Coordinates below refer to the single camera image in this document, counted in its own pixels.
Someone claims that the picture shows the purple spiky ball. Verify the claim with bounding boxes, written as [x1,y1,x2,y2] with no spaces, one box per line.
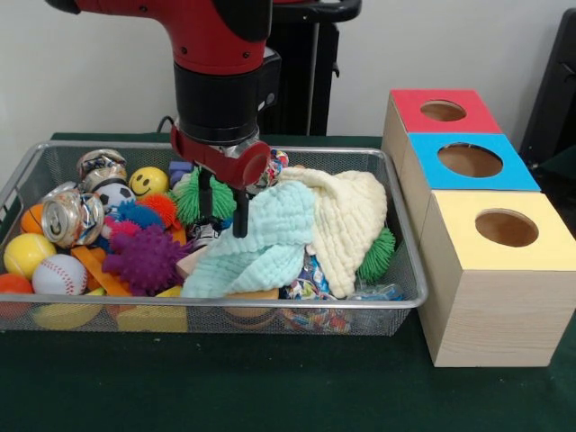
[102,223,193,296]

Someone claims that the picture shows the crushed silver can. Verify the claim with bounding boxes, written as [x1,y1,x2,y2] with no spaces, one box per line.
[40,183,105,249]

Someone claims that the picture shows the wooden three-hole sorting box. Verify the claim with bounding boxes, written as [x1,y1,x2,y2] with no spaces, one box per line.
[381,88,576,368]

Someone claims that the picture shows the mint green cloth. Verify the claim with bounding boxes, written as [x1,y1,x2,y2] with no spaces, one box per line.
[180,180,317,300]

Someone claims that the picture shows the cream knitted cloth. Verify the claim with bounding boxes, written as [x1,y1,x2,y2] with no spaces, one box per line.
[274,166,389,299]

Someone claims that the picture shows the clear mesh bin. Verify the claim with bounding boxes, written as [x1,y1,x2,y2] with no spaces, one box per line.
[0,141,429,336]

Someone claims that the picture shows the dark green table cloth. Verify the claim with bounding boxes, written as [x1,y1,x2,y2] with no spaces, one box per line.
[0,133,576,432]

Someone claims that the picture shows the wooden cube block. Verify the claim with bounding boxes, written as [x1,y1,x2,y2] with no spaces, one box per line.
[176,247,210,278]

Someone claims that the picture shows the green spiky ball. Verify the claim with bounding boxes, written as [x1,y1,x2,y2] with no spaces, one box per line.
[357,227,397,283]
[175,167,238,226]

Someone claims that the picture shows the white baseball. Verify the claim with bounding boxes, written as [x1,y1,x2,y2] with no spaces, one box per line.
[31,254,89,296]

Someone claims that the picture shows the yellow smiley face ball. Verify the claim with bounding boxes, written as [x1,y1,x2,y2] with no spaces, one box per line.
[129,166,169,199]

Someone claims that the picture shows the black floor stand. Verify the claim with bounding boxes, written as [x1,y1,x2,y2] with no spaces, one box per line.
[520,7,576,181]

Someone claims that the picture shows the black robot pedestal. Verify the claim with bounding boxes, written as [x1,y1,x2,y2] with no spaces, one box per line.
[261,0,363,136]

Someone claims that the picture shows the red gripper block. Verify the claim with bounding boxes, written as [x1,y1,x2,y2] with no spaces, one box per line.
[170,124,273,239]

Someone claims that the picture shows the clear wrapper with blue print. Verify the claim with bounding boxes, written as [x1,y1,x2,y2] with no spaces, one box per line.
[346,282,404,302]

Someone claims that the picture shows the orange round disc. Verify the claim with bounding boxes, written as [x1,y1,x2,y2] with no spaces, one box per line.
[223,288,280,318]

